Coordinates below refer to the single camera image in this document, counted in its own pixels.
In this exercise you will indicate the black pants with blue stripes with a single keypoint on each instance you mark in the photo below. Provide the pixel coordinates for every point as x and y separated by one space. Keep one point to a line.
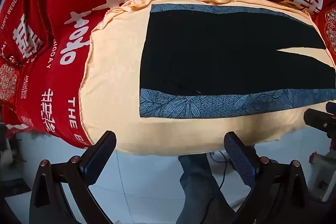
210 56

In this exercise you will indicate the person's leg in jeans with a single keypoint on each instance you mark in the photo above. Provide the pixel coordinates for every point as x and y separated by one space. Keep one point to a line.
197 187

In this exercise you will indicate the cream cloth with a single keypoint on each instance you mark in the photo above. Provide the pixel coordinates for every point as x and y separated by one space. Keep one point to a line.
115 69

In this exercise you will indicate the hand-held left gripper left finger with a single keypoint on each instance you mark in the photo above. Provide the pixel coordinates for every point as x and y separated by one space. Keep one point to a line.
97 158

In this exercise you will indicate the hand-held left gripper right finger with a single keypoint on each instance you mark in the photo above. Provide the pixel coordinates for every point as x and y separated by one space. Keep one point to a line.
240 158

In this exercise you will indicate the red cushion with round emblem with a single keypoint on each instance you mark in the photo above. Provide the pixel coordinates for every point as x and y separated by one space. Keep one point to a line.
329 29
9 82

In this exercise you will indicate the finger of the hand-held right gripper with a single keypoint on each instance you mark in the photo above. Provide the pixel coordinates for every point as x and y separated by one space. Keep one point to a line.
331 108
319 120

